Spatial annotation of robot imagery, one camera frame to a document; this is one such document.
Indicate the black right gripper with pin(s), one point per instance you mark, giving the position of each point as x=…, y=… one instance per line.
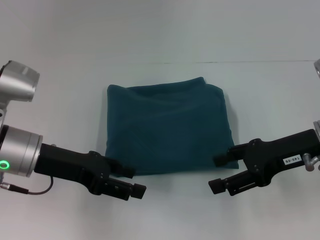
x=275, y=155

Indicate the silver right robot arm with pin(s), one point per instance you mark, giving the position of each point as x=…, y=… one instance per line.
x=317, y=130

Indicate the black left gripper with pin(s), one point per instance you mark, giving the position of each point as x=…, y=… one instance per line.
x=67, y=165

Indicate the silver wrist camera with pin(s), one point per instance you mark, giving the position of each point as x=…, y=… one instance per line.
x=317, y=70
x=17, y=80

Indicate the teal blue t-shirt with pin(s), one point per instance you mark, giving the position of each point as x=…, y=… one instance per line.
x=170, y=125

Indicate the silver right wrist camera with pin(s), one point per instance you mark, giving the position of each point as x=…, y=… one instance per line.
x=317, y=70

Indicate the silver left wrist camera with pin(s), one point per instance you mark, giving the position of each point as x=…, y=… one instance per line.
x=17, y=80

